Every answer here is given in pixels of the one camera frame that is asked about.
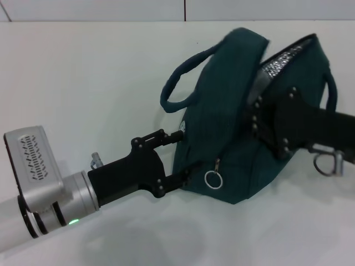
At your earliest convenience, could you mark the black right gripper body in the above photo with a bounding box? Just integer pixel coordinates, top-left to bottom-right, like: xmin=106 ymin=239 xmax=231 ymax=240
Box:
xmin=273 ymin=86 xmax=355 ymax=165

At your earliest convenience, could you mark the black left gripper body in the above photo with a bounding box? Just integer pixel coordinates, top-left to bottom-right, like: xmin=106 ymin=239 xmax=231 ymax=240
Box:
xmin=87 ymin=137 xmax=168 ymax=208

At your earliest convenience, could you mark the dark teal insulated lunch bag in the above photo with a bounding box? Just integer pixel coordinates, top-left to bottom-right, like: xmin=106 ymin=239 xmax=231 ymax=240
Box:
xmin=160 ymin=27 xmax=339 ymax=206

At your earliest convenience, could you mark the right gripper cable with plug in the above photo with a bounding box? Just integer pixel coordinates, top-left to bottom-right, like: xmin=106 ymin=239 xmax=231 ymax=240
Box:
xmin=306 ymin=146 xmax=345 ymax=177

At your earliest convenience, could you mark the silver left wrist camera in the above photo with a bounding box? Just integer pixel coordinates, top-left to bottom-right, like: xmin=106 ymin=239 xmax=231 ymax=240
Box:
xmin=3 ymin=125 xmax=66 ymax=214

